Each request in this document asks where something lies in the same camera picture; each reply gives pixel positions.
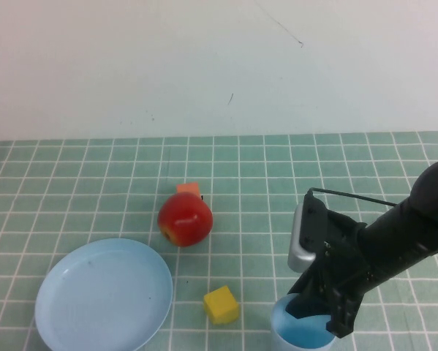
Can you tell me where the light blue plate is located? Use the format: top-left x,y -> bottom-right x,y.
34,238 -> 174,351

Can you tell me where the light blue cup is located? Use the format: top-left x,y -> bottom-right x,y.
270,294 -> 339,351

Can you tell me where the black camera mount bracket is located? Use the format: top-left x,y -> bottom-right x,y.
301,189 -> 364,255

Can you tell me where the yellow block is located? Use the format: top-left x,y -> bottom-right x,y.
203,285 -> 241,325

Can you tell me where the thin black cable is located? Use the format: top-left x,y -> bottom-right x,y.
307,187 -> 398,207

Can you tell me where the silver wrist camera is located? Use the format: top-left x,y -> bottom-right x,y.
287,203 -> 319,273

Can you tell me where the red apple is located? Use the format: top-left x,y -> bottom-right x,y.
157,192 -> 214,248

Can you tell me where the orange block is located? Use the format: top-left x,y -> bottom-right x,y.
175,181 -> 202,200

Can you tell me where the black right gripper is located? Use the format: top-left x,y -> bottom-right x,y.
284,224 -> 382,338

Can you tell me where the green checked tablecloth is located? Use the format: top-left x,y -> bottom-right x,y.
0,132 -> 438,351

